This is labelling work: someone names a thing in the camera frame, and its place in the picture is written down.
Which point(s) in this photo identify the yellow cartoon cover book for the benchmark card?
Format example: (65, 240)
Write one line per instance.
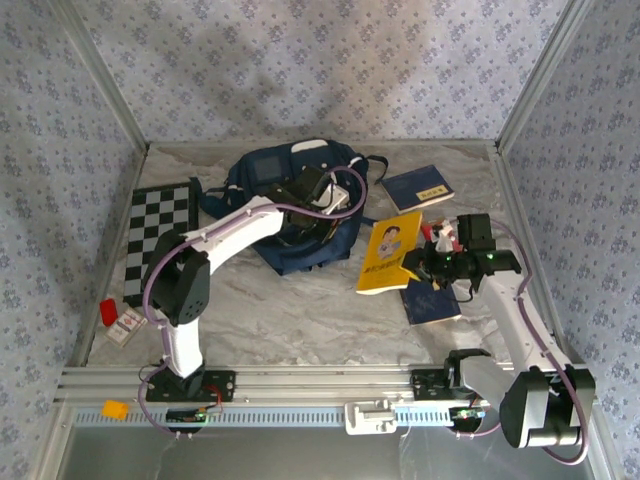
(387, 255)

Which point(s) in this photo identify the dark blue book two-character label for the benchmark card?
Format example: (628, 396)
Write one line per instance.
(430, 307)

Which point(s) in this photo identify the navy blue backpack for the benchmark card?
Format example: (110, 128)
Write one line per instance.
(260, 175)

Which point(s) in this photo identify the dark blue book four-character label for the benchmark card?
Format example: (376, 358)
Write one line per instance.
(415, 187)

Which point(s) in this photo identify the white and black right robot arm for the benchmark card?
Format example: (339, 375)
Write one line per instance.
(505, 310)

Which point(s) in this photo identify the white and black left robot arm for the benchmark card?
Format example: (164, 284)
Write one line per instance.
(230, 235)

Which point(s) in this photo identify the playing card pack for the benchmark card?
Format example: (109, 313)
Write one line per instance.
(125, 327)

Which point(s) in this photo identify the black and grey checkerboard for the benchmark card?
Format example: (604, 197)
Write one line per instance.
(150, 225)

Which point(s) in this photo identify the grey metal panel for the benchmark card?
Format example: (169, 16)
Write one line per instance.
(320, 455)

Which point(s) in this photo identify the small red box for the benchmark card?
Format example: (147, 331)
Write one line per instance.
(108, 311)

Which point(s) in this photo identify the orange plastic clip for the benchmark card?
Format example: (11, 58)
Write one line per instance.
(115, 409)

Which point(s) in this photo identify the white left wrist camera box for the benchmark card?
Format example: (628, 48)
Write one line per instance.
(336, 197)

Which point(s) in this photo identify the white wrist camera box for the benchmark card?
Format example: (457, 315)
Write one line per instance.
(445, 241)
(336, 197)

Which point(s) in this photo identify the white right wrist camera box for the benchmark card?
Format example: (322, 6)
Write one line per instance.
(445, 241)

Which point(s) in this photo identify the aluminium side rail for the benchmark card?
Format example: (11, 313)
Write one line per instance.
(517, 210)
(125, 220)

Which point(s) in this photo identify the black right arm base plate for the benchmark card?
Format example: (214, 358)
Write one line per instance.
(425, 385)

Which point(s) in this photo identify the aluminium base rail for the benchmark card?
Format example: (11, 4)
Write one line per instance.
(320, 382)

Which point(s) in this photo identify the white plastic bracket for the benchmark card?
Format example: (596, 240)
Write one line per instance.
(370, 417)

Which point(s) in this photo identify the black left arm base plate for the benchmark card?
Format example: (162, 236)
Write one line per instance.
(220, 385)

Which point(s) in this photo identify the aluminium frame post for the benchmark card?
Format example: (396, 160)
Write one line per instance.
(545, 75)
(100, 80)

